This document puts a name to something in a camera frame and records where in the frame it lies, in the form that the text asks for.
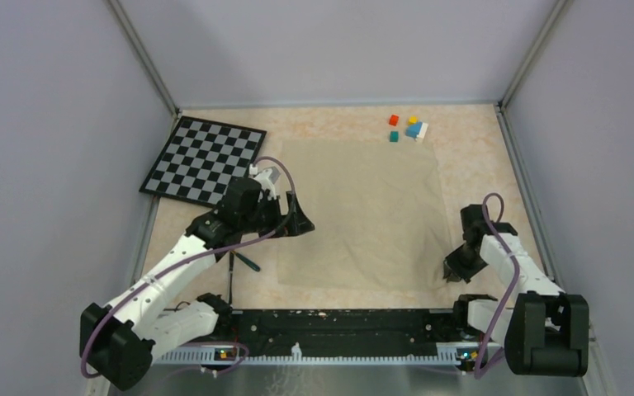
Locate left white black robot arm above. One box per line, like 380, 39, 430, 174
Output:
79, 173, 315, 391

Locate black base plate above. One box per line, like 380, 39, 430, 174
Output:
193, 309, 482, 357

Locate black grey checkerboard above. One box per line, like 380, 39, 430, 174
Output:
140, 116, 267, 207

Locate aluminium frame rail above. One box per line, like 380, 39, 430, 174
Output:
84, 309, 608, 396

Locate blue block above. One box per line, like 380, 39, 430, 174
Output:
405, 122, 420, 139

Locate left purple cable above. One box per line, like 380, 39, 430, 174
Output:
78, 157, 299, 380

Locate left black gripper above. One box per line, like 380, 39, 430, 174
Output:
240, 191, 315, 238

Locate white block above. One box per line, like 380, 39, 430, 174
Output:
416, 122, 428, 143

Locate beige cloth napkin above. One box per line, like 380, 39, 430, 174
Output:
277, 140, 452, 291

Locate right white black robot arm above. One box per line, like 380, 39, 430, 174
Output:
442, 204, 589, 377

